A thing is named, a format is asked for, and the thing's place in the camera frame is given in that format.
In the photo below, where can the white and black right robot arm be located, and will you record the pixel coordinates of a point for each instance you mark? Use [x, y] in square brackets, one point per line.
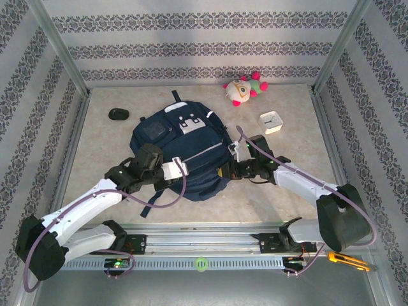
[303, 183]

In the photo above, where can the white square clock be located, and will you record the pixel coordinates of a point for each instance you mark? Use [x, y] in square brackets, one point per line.
[271, 122]

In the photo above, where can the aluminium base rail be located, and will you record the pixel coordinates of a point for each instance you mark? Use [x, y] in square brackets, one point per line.
[207, 243]

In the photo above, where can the navy blue backpack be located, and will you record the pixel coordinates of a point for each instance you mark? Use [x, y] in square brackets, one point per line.
[204, 172]

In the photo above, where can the white plush toy pink limbs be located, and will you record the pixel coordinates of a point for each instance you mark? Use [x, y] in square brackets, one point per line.
[239, 92]

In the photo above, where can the black computer mouse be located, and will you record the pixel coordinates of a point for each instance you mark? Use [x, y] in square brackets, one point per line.
[118, 114]

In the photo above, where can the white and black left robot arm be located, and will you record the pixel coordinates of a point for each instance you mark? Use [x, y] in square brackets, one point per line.
[86, 201]

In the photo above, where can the yellow utility knife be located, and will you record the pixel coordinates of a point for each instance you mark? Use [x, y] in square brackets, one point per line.
[338, 257]

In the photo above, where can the aluminium frame post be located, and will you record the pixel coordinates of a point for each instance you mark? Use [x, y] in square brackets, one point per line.
[59, 44]
[341, 44]

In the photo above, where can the perforated metal rail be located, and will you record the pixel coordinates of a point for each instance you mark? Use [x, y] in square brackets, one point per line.
[159, 264]

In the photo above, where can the aluminium side rail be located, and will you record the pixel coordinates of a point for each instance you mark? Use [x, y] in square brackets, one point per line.
[325, 127]
[76, 127]

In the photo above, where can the small circuit board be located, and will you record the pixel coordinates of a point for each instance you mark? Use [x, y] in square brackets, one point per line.
[116, 264]
[294, 262]

